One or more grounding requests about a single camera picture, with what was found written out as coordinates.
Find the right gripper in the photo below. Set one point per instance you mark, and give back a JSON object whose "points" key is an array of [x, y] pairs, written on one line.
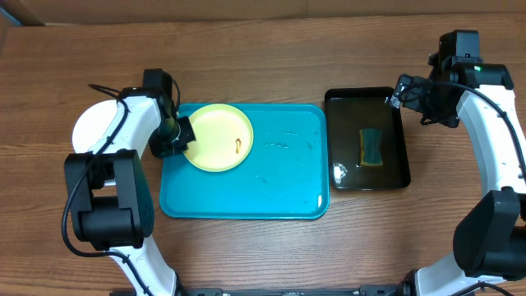
{"points": [[405, 91]]}

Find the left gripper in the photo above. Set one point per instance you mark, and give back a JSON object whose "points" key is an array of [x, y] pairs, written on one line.
{"points": [[164, 150]]}

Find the yellow-green plate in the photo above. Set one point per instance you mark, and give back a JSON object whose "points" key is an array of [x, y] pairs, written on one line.
{"points": [[224, 137]]}

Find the green yellow sponge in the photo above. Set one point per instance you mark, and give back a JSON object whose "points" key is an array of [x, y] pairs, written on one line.
{"points": [[370, 147]]}

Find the white plate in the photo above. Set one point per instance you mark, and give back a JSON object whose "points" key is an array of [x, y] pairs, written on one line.
{"points": [[92, 124]]}

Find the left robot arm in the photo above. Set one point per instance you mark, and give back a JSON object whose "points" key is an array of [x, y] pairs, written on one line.
{"points": [[109, 210]]}

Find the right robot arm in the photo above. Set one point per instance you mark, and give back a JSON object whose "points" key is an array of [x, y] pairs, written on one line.
{"points": [[488, 245]]}

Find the black water basin tray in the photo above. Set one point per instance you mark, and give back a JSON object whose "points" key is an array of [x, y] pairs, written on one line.
{"points": [[347, 111]]}

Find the teal plastic tray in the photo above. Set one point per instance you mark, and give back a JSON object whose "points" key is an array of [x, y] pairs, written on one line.
{"points": [[286, 175]]}

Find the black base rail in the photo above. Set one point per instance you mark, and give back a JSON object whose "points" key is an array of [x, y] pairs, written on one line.
{"points": [[363, 290]]}

